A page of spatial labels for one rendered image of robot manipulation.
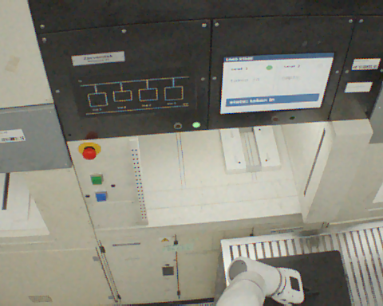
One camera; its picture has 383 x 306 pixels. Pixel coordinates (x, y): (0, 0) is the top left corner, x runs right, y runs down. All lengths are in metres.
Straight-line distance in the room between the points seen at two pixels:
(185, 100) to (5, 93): 0.47
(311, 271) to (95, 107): 0.83
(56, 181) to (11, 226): 0.44
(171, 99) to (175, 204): 0.68
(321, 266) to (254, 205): 0.42
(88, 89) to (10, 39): 0.25
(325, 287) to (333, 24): 0.81
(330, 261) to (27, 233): 1.09
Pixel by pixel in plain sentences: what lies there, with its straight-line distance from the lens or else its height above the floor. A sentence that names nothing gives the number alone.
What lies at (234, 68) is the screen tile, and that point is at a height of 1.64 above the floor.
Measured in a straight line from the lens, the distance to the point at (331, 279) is 1.70.
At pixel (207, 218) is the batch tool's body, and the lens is 1.95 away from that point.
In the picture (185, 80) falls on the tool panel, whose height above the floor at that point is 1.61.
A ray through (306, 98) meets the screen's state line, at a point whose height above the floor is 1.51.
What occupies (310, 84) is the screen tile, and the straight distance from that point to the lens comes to 1.42.
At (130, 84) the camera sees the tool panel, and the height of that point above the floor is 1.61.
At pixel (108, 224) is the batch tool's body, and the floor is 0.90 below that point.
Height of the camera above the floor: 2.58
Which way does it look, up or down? 54 degrees down
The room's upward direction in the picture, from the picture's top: straight up
